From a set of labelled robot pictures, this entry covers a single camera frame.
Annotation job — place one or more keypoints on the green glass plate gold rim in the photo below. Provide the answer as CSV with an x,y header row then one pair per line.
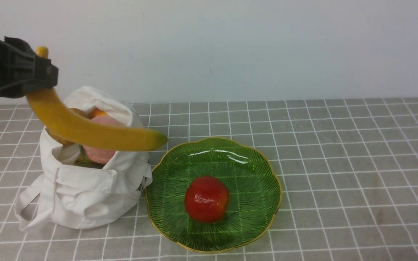
x,y
255,195

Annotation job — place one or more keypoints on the white cloth bag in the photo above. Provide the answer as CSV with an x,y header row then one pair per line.
x,y
81,197

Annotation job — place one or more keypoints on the orange fruit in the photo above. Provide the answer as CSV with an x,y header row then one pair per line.
x,y
97,113

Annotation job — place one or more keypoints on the yellow banana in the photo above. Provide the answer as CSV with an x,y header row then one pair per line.
x,y
51,111

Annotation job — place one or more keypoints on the red apple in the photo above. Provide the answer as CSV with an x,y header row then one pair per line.
x,y
206,199

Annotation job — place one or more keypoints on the pink peach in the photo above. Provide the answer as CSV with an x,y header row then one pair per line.
x,y
99,155

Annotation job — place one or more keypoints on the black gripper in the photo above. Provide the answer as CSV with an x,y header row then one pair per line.
x,y
26,70

